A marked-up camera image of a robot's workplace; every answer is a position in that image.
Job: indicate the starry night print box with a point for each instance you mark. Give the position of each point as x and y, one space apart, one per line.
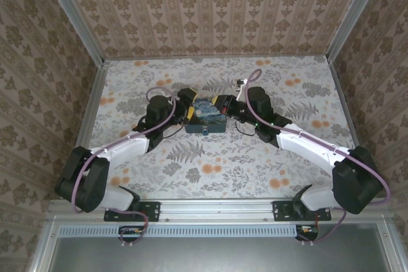
207 114

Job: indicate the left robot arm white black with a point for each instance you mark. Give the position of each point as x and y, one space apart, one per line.
127 146

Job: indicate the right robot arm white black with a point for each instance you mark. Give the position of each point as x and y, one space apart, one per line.
306 144

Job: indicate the floral patterned table covering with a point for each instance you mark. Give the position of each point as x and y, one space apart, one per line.
223 170

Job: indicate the grey metal panel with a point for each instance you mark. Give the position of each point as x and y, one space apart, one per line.
207 256

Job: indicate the aluminium side rail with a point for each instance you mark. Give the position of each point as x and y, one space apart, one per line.
347 112
92 106

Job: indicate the aluminium mounting rail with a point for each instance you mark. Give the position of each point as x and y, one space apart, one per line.
216 210

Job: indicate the aluminium frame post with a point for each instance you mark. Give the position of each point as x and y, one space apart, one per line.
73 17
352 14

